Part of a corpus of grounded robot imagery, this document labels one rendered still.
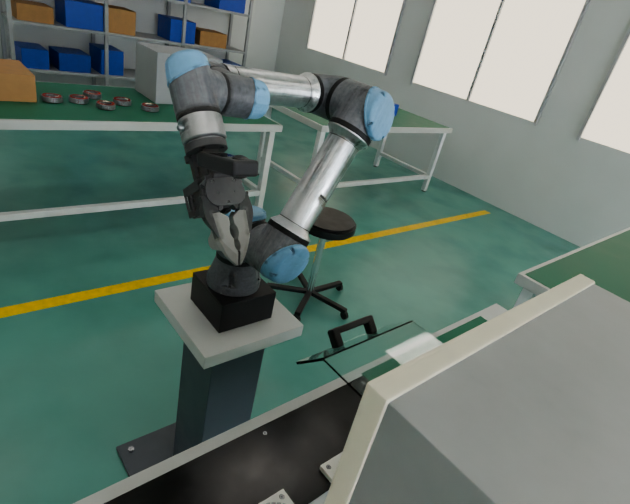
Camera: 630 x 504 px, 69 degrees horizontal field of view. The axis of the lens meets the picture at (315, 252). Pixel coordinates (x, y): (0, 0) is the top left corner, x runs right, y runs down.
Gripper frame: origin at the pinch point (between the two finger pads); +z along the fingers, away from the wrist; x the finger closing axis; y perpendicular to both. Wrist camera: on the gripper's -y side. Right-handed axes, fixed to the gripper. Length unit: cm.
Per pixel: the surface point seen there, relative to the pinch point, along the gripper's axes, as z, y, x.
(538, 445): 22, -47, 7
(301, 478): 43.6, 12.0, -9.2
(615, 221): 28, 88, -469
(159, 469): 34.6, 26.4, 11.8
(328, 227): -16, 115, -126
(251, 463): 38.7, 18.0, -2.7
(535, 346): 17.6, -42.3, -5.3
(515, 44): -178, 134, -468
